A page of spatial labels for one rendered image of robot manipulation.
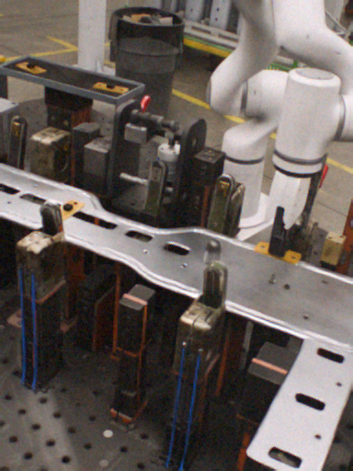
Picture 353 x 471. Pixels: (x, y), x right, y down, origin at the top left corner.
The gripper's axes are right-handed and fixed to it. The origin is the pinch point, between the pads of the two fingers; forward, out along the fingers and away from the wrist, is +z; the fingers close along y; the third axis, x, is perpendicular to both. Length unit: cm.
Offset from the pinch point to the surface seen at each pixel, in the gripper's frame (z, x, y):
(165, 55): 58, -160, -273
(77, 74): -7, -69, -37
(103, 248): 9.3, -32.6, 8.0
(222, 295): 3.0, -3.9, 17.2
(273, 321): 9.4, 4.1, 10.7
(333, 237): 2.6, 7.4, -12.1
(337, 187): 109, -31, -264
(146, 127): -6.8, -38.1, -17.5
